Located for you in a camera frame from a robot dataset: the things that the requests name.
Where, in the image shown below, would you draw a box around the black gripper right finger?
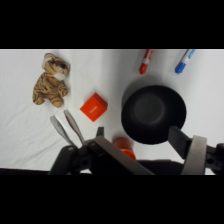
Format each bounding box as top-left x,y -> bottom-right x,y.
167,125 -> 208,176

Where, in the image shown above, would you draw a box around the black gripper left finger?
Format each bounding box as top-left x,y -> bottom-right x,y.
92,126 -> 155,176

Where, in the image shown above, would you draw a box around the red cube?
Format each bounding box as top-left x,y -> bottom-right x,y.
79,92 -> 109,123

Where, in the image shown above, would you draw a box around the black bowl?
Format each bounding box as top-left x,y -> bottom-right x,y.
120,84 -> 188,146

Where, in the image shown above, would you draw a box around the orange plastic cup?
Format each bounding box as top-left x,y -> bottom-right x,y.
112,136 -> 137,161

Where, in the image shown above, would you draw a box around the metal tongs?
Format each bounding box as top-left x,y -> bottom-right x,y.
49,108 -> 86,148

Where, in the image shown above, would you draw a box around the tiger plush toy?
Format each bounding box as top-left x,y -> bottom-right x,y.
31,52 -> 72,109

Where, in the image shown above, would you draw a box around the blue whiteboard marker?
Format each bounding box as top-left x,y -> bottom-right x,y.
174,49 -> 197,75

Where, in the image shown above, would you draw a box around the red whiteboard marker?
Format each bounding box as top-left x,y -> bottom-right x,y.
138,49 -> 155,75

